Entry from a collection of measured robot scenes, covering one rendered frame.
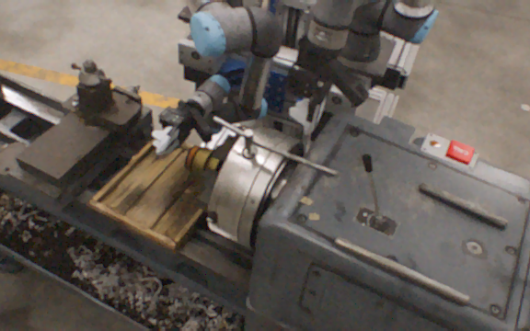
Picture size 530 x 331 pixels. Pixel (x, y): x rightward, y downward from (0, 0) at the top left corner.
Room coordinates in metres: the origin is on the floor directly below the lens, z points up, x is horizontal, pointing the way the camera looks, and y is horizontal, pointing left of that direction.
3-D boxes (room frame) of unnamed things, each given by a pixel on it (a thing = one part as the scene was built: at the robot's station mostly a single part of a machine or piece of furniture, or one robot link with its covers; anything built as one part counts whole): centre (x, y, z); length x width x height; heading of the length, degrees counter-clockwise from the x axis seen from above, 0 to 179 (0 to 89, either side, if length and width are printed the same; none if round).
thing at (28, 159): (1.19, 0.60, 0.95); 0.43 x 0.17 x 0.05; 158
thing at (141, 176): (1.06, 0.31, 0.89); 0.36 x 0.30 x 0.04; 158
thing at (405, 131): (1.05, -0.31, 1.24); 0.09 x 0.08 x 0.03; 68
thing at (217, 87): (1.31, 0.21, 1.07); 0.11 x 0.08 x 0.09; 158
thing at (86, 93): (1.24, 0.57, 1.07); 0.07 x 0.07 x 0.10; 68
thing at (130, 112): (1.24, 0.54, 0.99); 0.20 x 0.10 x 0.05; 68
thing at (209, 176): (0.89, 0.14, 1.08); 0.12 x 0.11 x 0.05; 158
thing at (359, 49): (1.53, -0.23, 1.21); 0.15 x 0.15 x 0.10
